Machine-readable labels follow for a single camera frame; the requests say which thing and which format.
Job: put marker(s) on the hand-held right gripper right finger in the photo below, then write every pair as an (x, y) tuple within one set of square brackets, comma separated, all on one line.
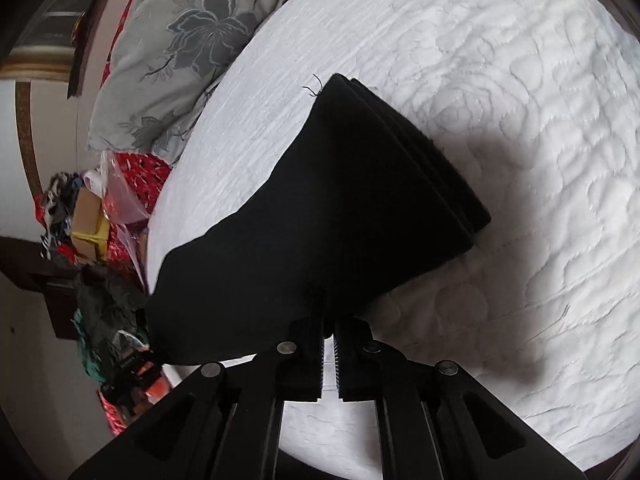
[(350, 365)]

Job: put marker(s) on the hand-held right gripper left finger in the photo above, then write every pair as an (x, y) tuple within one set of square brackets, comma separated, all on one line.
[(305, 360)]

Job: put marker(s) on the black pants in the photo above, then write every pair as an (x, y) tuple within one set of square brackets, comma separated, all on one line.
[(325, 200)]

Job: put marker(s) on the orange cloth in plastic bag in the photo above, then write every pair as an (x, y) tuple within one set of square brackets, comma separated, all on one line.
[(150, 380)]

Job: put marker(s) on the dark green garment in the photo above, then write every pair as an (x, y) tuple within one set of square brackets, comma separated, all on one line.
[(110, 300)]

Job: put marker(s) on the teal cloth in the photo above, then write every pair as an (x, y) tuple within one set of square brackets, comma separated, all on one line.
[(85, 335)]

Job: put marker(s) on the clear plastic bag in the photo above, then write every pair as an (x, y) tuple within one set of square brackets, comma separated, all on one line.
[(122, 195)]

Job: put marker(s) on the cardboard box with yellow tape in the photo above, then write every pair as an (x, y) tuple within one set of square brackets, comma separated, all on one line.
[(87, 210)]

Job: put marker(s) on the dark wooden furniture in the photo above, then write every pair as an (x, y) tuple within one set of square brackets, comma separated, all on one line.
[(35, 270)]

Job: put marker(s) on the pile of mixed clothes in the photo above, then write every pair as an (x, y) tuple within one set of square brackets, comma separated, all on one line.
[(57, 210)]

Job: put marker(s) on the white quilted bed cover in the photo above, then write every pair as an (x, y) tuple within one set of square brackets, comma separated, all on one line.
[(500, 85)]

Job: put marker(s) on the padded headboard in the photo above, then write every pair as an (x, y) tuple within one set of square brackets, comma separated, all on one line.
[(85, 120)]

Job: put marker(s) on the grey floral pillow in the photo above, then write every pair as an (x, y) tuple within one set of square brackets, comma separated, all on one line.
[(175, 60)]

